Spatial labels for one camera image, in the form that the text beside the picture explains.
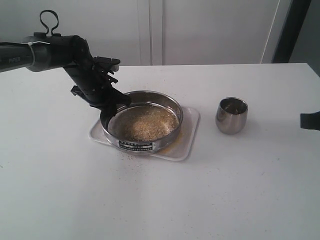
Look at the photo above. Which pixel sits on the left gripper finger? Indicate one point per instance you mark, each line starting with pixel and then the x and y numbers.
pixel 108 111
pixel 118 97

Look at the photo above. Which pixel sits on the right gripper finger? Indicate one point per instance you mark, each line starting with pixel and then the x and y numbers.
pixel 310 121

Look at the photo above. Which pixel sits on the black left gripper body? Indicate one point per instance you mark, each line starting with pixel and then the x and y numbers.
pixel 91 83

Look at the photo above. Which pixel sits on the yellow grain mixture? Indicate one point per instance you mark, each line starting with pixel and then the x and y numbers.
pixel 143 129

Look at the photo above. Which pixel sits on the round steel mesh sieve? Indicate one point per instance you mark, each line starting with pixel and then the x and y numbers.
pixel 150 98

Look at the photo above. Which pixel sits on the stainless steel cup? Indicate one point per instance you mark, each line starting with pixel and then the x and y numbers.
pixel 231 115

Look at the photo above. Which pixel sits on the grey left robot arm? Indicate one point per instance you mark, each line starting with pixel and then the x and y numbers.
pixel 40 52

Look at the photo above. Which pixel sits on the white rectangular plastic tray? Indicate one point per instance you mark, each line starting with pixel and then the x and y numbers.
pixel 175 152

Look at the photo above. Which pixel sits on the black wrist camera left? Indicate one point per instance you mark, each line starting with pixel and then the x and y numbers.
pixel 107 65

